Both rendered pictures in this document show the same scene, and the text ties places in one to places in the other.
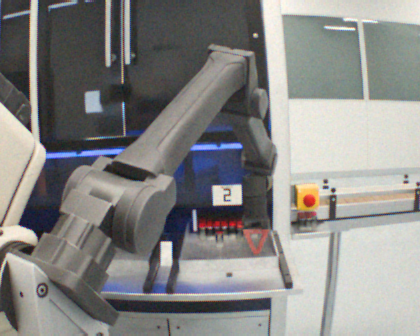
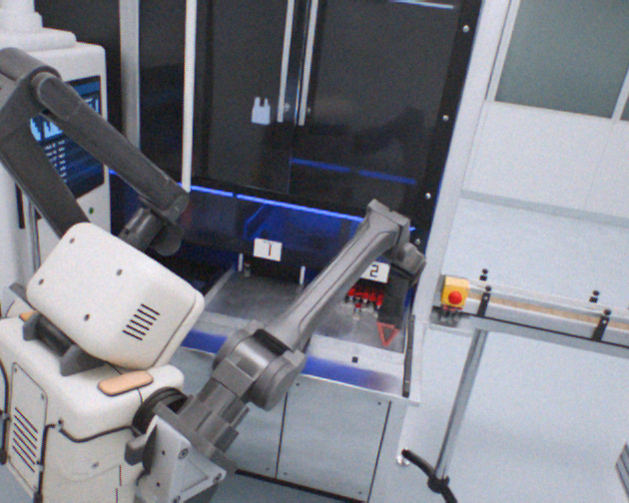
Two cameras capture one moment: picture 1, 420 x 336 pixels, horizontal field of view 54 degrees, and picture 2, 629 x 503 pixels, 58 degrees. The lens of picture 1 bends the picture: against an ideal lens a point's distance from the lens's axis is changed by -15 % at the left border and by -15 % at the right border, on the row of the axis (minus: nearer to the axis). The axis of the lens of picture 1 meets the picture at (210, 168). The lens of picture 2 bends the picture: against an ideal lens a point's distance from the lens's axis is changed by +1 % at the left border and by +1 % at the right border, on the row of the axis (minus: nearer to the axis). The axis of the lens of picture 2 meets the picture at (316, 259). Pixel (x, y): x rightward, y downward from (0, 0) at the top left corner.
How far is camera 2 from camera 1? 0.39 m
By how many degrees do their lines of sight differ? 15
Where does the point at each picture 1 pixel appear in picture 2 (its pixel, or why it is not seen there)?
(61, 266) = (203, 431)
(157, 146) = (300, 322)
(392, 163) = (626, 211)
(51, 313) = (185, 466)
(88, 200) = (236, 372)
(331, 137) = (542, 160)
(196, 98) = (341, 274)
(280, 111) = (447, 206)
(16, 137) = (178, 299)
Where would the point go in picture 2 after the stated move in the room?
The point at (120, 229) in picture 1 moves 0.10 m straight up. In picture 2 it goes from (257, 396) to (263, 335)
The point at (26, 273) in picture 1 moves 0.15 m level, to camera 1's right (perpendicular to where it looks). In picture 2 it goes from (173, 441) to (291, 467)
